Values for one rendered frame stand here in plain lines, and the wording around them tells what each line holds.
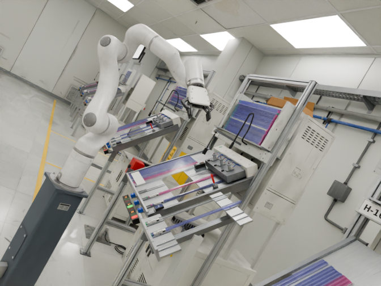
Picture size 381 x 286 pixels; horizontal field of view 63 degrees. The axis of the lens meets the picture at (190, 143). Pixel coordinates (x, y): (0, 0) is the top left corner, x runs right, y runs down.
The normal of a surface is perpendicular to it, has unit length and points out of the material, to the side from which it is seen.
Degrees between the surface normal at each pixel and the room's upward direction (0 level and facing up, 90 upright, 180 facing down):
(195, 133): 90
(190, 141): 90
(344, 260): 44
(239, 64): 90
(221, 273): 90
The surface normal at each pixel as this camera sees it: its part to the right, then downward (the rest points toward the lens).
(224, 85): 0.36, 0.25
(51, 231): 0.61, 0.38
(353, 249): -0.20, -0.92
